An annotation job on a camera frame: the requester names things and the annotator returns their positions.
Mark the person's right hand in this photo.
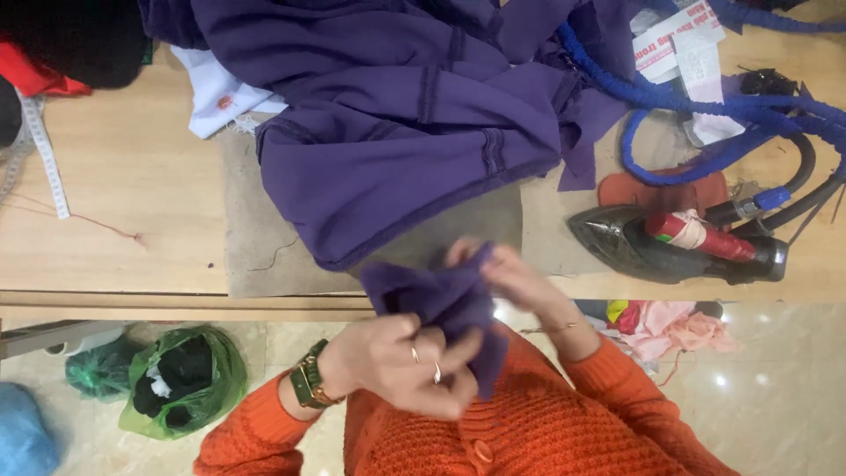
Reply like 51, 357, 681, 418
446, 238, 577, 329

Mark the person's left hand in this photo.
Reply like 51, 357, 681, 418
322, 312, 485, 421

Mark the small purple fabric piece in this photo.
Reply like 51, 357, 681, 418
360, 241, 505, 402

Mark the brown iron rest pad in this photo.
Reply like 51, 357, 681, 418
597, 169, 730, 215

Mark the orange knitted sweater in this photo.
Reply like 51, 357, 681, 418
193, 323, 742, 476

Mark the large purple garment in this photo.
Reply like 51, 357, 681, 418
137, 0, 645, 272

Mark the heap of pink fabric scraps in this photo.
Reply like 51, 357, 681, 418
574, 299, 742, 376

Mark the grey felt ironing pad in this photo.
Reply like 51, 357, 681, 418
218, 111, 668, 300

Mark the white paper with red print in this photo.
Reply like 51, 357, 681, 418
631, 0, 728, 85

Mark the white printed paper slip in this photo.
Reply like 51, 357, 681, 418
671, 26, 726, 104

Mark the white cloth with orange spot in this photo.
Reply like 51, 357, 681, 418
170, 44, 289, 140

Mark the green plastic bag of scraps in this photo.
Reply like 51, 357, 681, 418
118, 324, 249, 441

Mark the small black scrap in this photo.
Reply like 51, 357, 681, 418
738, 65, 799, 97

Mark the red thread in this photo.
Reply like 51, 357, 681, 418
0, 190, 148, 247

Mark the dark green plastic bag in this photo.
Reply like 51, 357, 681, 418
64, 333, 145, 402

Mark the white measuring tape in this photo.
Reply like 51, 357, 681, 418
0, 91, 71, 220

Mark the black cloth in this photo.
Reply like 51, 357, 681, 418
0, 0, 154, 91

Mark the light blue bundle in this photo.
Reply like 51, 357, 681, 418
0, 381, 62, 476

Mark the red cloth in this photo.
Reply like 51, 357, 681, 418
0, 38, 92, 98

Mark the dark steam iron red handle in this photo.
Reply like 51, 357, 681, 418
566, 204, 789, 286

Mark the green strap gold wristwatch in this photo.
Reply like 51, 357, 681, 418
289, 338, 346, 410

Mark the blue wrapped hose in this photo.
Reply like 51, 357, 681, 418
555, 0, 846, 188

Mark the black hose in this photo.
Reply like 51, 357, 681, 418
704, 132, 846, 240

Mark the grey metal table frame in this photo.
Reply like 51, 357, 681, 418
0, 320, 128, 360

